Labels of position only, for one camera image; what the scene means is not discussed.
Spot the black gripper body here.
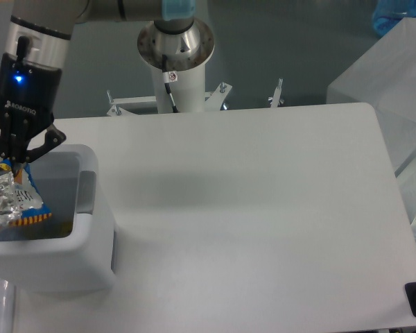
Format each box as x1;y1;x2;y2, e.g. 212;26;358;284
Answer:
0;53;62;144

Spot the blue cartoon snack bag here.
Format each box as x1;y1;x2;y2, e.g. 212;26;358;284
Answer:
0;159;52;229

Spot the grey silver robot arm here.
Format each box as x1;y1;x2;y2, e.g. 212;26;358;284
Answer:
0;1;214;173

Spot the white trash can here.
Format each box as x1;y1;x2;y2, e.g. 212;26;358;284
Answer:
0;144;116;292

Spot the metal clamp screw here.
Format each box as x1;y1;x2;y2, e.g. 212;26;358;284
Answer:
268;78;284;108

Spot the translucent plastic storage box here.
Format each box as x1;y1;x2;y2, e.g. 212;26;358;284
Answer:
327;18;416;240

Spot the blue water jug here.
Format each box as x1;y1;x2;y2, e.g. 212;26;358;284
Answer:
372;0;416;37

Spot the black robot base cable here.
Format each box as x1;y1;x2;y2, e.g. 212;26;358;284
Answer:
161;55;179;114

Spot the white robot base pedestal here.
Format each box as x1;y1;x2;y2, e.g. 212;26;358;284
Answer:
149;65;205;114

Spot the white mounting bracket frame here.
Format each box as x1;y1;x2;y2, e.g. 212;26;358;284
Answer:
106;82;233;117

